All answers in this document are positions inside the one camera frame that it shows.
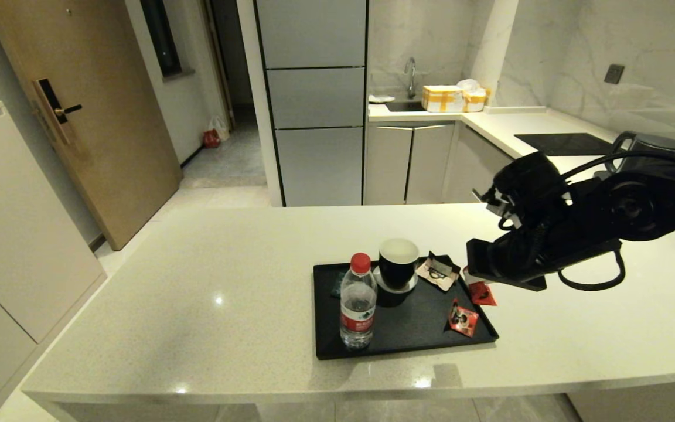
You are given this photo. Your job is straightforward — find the red sachet with black circle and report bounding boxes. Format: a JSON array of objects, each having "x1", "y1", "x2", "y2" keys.
[{"x1": 468, "y1": 280, "x2": 498, "y2": 307}]

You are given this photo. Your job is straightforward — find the pink tea sachet black logo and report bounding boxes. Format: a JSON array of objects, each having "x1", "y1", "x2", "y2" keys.
[{"x1": 418, "y1": 252, "x2": 462, "y2": 292}]

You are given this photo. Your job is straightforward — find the red sachet dark end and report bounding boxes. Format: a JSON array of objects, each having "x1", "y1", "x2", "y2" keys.
[{"x1": 446, "y1": 298, "x2": 480, "y2": 338}]

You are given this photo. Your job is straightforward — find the clear water bottle red cap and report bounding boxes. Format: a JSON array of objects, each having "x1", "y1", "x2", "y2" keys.
[{"x1": 340, "y1": 253, "x2": 379, "y2": 351}]

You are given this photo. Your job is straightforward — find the black electric kettle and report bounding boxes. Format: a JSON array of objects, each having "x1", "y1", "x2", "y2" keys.
[{"x1": 606, "y1": 132, "x2": 675, "y2": 174}]

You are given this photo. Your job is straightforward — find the black mug white inside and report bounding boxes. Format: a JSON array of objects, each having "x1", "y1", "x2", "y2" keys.
[{"x1": 379, "y1": 238, "x2": 420, "y2": 291}]

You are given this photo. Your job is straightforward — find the round white coaster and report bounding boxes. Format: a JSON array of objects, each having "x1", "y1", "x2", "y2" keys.
[{"x1": 373, "y1": 267, "x2": 419, "y2": 295}]

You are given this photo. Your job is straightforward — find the black rectangular serving tray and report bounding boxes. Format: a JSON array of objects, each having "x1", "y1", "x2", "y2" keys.
[{"x1": 313, "y1": 256, "x2": 500, "y2": 361}]

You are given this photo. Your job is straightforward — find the grey kitchen base cabinet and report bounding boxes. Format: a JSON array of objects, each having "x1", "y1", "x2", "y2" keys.
[{"x1": 364, "y1": 122, "x2": 549, "y2": 206}]

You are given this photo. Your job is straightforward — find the black induction cooktop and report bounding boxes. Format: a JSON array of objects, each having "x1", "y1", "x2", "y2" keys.
[{"x1": 514, "y1": 134, "x2": 628, "y2": 158}]

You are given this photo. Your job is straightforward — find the small yellow taped box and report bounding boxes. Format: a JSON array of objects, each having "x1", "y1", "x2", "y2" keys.
[{"x1": 464, "y1": 88, "x2": 492, "y2": 113}]

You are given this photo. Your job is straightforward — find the white box with yellow tape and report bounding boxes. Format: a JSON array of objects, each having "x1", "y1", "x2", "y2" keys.
[{"x1": 421, "y1": 86, "x2": 466, "y2": 113}]

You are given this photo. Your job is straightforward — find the chrome sink faucet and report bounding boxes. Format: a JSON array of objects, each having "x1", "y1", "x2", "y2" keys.
[{"x1": 404, "y1": 57, "x2": 418, "y2": 100}]

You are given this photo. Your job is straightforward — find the tall grey refrigerator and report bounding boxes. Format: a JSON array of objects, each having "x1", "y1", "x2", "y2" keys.
[{"x1": 254, "y1": 0, "x2": 369, "y2": 208}]

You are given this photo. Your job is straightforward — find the dark window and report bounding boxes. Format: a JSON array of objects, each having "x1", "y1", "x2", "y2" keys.
[{"x1": 140, "y1": 0, "x2": 185, "y2": 80}]

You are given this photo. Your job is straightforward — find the brown wooden door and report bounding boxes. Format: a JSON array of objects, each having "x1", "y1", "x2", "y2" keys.
[{"x1": 0, "y1": 0, "x2": 184, "y2": 251}]

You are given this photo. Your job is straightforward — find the white storage cabinet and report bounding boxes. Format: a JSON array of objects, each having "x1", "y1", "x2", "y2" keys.
[{"x1": 0, "y1": 103, "x2": 107, "y2": 422}]

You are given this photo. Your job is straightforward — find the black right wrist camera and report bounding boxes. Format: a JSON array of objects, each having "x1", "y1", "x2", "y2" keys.
[{"x1": 472, "y1": 152, "x2": 570, "y2": 230}]

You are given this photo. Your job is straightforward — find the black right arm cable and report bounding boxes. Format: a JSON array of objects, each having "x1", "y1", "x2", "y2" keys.
[{"x1": 557, "y1": 151, "x2": 675, "y2": 292}]

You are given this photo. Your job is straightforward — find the black door lock with handle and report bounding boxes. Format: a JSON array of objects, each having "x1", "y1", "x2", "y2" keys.
[{"x1": 34, "y1": 79, "x2": 83, "y2": 146}]

